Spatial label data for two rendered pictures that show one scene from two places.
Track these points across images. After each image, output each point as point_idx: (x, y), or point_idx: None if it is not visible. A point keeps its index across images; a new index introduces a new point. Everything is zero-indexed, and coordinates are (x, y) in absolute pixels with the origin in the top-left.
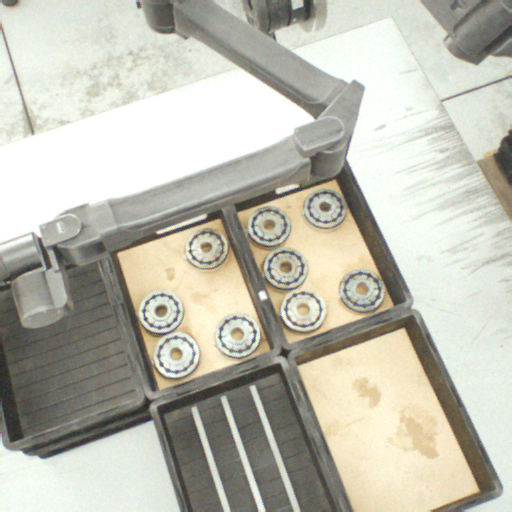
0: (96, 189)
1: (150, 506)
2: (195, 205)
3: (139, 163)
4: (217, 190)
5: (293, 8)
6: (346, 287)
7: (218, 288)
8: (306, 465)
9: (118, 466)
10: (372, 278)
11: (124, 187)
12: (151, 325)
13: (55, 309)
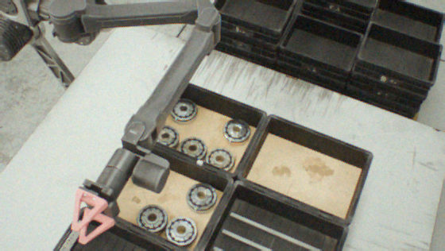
0: (44, 202)
1: None
2: (182, 82)
3: (56, 171)
4: (186, 69)
5: None
6: (229, 134)
7: (168, 186)
8: (289, 225)
9: None
10: (236, 121)
11: (59, 189)
12: (153, 229)
13: (167, 169)
